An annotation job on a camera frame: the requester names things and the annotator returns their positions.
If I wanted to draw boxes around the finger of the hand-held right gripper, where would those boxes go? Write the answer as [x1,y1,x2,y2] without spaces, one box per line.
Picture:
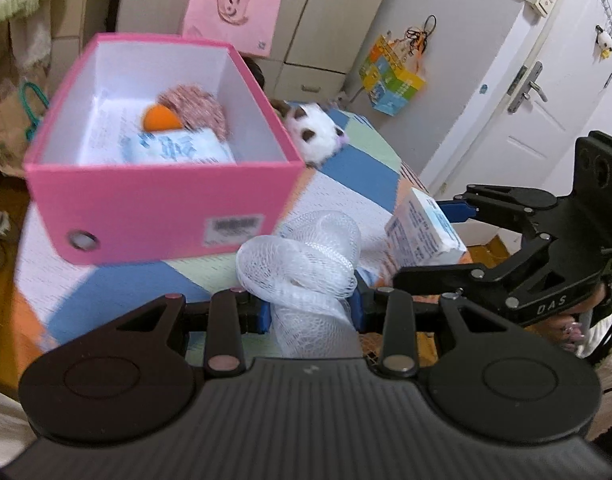
[393,237,556,307]
[438,184,571,241]

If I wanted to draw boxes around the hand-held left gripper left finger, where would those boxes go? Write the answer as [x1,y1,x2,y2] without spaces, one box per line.
[98,287,273,378]

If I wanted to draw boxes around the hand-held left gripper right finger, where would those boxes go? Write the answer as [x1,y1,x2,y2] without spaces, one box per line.
[351,274,509,378]

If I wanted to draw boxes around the white and blue carton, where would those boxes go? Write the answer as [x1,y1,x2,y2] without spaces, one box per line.
[384,187,467,273]

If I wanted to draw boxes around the white mesh bath sponge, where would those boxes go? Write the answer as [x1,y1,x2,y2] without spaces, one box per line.
[236,210,364,358]

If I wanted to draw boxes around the pink cardboard box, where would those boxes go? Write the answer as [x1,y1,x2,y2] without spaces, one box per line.
[23,32,307,267]

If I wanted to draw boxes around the blue and white packet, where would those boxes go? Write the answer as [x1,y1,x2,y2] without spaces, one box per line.
[121,127,237,165]

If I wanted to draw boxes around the white plush animal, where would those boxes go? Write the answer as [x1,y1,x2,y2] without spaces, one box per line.
[271,100,349,168]

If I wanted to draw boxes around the orange makeup sponge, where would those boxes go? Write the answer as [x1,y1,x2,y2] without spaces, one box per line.
[142,104,184,133]

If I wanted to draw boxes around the person's right hand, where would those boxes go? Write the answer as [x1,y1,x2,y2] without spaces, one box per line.
[533,282,612,358]

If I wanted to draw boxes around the white door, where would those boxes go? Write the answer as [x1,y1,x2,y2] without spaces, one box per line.
[431,0,612,201]

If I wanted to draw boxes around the patchwork patterned tablecloth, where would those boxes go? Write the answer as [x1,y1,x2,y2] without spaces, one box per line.
[13,105,481,361]

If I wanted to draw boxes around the colourful paper gift bag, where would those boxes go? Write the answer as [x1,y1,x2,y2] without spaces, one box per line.
[358,27,427,116]

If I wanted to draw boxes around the small penguin plush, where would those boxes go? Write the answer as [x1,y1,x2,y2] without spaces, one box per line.
[593,25,612,61]

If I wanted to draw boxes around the white paper sheet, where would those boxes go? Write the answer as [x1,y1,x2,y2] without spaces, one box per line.
[81,92,152,166]

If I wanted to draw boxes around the black suitcase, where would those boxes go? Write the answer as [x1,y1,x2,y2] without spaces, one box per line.
[243,55,267,88]

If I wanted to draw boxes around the beige three-door wardrobe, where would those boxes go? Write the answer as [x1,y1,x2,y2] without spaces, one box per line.
[106,0,401,96]

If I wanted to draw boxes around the pink tote bag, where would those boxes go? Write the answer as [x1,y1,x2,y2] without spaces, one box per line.
[181,0,281,58]

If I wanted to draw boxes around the brown paper bag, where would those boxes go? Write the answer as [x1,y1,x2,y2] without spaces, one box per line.
[0,82,49,178]

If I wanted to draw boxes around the metal door handle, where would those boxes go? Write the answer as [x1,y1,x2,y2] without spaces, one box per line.
[507,61,549,113]

